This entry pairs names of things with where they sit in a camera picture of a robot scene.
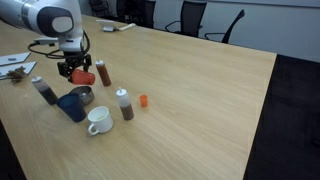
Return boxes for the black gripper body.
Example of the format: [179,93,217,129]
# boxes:
[63,53,88,70]

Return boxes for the red plastic cup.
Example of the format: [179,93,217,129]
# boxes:
[69,68,97,86]

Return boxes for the dark blue plastic cup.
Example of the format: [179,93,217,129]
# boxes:
[56,93,88,123]

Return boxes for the red-brown sauce squeeze bottle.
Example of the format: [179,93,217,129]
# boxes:
[95,59,112,88]

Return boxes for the dark sauce squeeze bottle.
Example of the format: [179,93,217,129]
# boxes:
[31,75,59,106]

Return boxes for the half-full brown squeeze bottle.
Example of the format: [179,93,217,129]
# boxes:
[115,87,135,122]

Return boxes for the small metal pot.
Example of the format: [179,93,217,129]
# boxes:
[68,85,96,107]

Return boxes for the white paper sheet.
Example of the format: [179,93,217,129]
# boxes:
[0,61,38,81]
[0,52,32,67]

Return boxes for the white tablet stand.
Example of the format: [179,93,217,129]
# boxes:
[95,19,118,33]

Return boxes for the brown dried clump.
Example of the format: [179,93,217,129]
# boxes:
[6,66,29,85]

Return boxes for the black mesh office chair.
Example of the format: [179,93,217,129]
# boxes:
[88,0,116,19]
[164,0,208,39]
[203,9,246,45]

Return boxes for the white ceramic mug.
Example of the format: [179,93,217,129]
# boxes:
[87,106,114,137]

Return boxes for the tiny orange cup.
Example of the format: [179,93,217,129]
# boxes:
[139,94,149,108]

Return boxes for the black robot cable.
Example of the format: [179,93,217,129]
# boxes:
[27,30,92,61]

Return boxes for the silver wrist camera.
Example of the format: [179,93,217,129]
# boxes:
[33,36,60,46]

